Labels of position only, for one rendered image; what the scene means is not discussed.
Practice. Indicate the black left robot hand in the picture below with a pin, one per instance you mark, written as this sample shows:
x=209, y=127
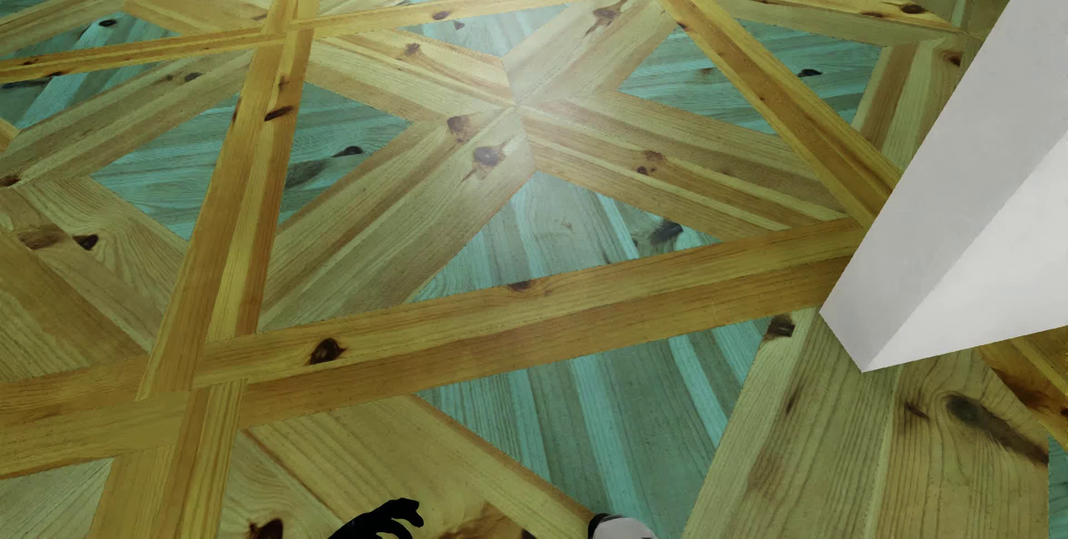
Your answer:
x=385, y=520

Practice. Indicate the white pillar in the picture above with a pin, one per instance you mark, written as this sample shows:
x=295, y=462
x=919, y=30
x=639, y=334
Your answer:
x=959, y=213

